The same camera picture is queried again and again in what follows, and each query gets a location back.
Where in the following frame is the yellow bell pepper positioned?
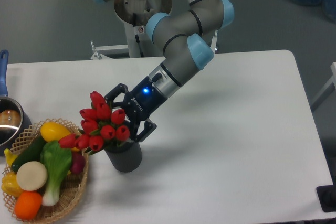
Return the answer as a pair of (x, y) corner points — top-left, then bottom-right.
(1, 172), (24, 198)

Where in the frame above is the red tulip bouquet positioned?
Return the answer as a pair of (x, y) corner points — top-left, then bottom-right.
(58, 91), (130, 155)

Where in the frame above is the black device at table edge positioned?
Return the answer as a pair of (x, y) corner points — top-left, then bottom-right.
(316, 185), (335, 212)

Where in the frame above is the purple red radish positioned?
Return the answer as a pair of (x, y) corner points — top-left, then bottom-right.
(69, 152), (86, 174)

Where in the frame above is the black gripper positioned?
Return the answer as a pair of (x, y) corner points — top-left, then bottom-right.
(104, 77), (167, 142)

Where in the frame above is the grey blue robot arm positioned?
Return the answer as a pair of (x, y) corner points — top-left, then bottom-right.
(95, 0), (235, 142)

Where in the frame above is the yellow squash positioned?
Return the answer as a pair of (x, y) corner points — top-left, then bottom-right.
(40, 122), (80, 152)

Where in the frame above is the orange fruit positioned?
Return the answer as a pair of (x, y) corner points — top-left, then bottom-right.
(14, 191), (42, 220)

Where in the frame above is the dark grey ribbed vase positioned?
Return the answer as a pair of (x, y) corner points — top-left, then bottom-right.
(105, 142), (142, 173)

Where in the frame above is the green bok choy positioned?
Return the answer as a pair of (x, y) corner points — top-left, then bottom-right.
(40, 141), (72, 207)

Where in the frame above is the woven wicker basket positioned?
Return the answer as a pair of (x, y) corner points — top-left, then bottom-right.
(1, 119), (89, 223)

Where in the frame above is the green cucumber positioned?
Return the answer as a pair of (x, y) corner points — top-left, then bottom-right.
(11, 134), (47, 172)

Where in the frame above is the blue handled saucepan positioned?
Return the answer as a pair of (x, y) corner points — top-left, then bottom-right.
(1, 50), (31, 156)

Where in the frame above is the white frame at right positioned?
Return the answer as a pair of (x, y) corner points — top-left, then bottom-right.
(310, 62), (335, 113)

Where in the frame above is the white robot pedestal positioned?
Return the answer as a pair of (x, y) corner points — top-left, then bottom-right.
(98, 0), (225, 58)

